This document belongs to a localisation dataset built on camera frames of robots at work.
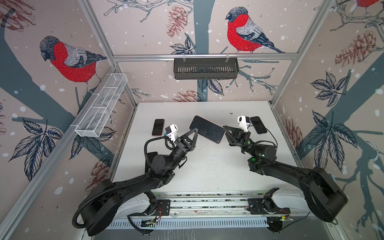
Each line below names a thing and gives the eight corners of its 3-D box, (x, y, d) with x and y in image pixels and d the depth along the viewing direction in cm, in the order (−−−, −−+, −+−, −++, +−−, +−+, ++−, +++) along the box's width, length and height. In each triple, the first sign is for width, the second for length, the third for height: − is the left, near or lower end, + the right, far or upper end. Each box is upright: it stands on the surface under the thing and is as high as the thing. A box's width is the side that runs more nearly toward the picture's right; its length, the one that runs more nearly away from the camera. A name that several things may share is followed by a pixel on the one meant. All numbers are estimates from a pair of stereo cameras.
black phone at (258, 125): (257, 134, 104) (258, 132, 102) (249, 118, 114) (250, 116, 112) (266, 133, 105) (267, 131, 103) (257, 117, 114) (258, 115, 112)
